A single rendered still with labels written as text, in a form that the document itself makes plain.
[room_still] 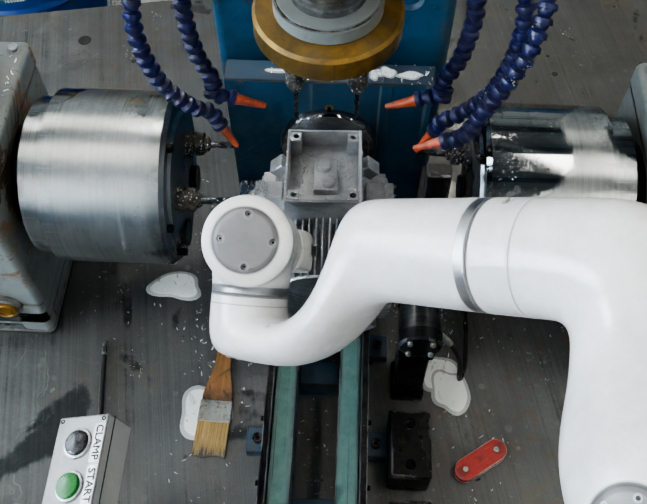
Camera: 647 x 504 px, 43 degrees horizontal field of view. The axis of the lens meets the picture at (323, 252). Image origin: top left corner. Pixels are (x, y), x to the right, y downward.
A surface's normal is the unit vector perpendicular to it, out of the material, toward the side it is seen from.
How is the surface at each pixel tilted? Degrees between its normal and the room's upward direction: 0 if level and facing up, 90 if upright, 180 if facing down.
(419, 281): 72
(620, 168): 17
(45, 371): 0
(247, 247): 30
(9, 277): 90
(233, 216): 25
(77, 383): 0
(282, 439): 0
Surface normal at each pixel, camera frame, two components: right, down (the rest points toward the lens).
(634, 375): -0.45, -0.73
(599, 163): -0.01, -0.25
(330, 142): -0.02, 0.85
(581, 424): -0.78, -0.59
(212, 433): -0.02, -0.51
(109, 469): 0.93, -0.15
